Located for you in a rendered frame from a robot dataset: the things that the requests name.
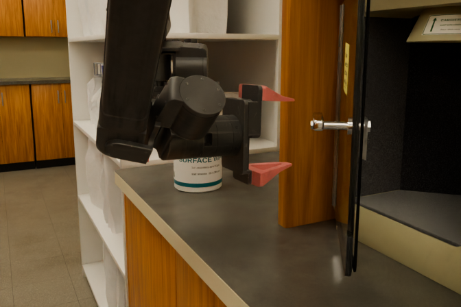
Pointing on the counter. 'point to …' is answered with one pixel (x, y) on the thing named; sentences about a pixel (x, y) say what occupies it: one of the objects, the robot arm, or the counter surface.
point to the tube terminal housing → (384, 227)
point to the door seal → (361, 127)
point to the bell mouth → (438, 26)
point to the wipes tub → (197, 174)
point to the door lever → (317, 124)
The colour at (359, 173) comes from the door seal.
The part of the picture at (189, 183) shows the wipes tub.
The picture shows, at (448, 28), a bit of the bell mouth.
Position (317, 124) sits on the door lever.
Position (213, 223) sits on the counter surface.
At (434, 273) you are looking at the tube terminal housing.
